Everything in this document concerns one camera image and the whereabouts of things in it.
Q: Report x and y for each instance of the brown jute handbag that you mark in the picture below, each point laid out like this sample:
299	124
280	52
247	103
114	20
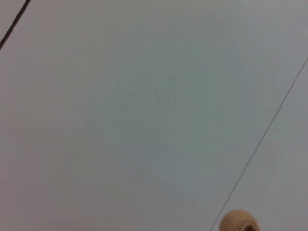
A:
237	220

